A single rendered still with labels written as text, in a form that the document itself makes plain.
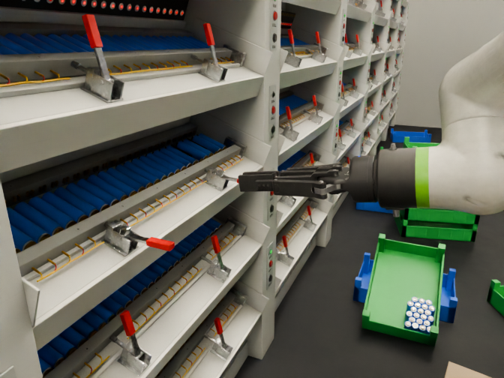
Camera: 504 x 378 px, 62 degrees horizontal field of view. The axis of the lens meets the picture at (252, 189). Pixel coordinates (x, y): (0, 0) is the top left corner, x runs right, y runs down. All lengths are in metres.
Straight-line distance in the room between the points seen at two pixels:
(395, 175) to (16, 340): 0.50
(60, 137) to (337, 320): 1.06
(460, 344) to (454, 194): 0.80
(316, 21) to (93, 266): 1.24
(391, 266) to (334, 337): 0.32
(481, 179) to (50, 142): 0.52
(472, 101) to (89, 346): 0.63
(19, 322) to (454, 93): 0.61
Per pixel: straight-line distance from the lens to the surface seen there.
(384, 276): 1.43
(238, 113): 0.93
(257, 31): 0.90
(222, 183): 0.76
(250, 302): 1.10
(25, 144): 0.43
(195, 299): 0.80
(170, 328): 0.74
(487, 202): 0.64
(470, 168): 0.63
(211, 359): 0.96
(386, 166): 0.64
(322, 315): 1.37
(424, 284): 1.43
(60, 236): 0.54
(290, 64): 1.13
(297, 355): 1.22
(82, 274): 0.53
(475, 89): 0.65
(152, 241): 0.54
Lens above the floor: 0.80
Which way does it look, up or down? 20 degrees down
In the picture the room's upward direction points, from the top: straight up
